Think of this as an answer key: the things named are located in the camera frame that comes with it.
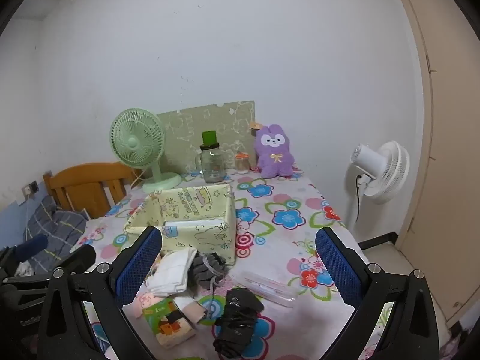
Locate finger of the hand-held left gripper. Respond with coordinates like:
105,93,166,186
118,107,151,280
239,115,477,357
56,245,97,275
15,233,49,265

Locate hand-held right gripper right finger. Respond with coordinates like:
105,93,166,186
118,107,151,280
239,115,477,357
315,227,439,360

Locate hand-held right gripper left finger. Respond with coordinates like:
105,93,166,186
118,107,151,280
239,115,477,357
37,226,163,360

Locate pink cartoon packet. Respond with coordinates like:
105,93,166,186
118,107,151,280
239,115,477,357
131,292,166,319

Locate green orange tissue packet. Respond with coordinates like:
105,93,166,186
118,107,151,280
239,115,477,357
143,297,197,349

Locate grey knit gloves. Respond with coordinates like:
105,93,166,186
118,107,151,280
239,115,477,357
187,252,229,297

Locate pale pink cloth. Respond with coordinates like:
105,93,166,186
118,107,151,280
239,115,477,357
174,296,211,325

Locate yellow printed fabric storage box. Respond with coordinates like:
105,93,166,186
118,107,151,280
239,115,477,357
124,183,237,265

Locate clear plastic packet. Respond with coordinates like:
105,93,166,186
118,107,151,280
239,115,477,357
229,268,299,308

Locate black plastic bag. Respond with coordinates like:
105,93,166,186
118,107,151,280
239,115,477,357
213,288,265,359

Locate grey plaid pillow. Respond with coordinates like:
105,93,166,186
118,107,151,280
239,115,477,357
23,195,89,267

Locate floral tablecloth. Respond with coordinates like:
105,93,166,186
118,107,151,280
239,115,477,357
71,165,394,360

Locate wooden headboard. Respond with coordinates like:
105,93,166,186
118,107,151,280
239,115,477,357
42,162,145,220

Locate white standing fan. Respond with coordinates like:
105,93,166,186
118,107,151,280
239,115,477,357
344,141,410,233

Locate green desk fan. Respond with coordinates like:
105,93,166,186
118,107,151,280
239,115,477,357
109,107,183,194

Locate glass jar mug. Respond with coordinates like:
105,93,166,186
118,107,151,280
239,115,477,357
195,144,227,184

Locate purple plush bunny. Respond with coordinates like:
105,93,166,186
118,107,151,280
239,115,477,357
249,122,296,179

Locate small jar orange lid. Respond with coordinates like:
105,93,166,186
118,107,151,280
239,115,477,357
235,152,251,174

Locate beige wardrobe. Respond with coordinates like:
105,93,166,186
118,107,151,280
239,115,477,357
388,0,480,325

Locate green patterned board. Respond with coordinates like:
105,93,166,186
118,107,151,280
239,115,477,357
155,100,256,175

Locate black fan cable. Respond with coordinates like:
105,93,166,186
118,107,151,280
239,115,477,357
354,174,372,229

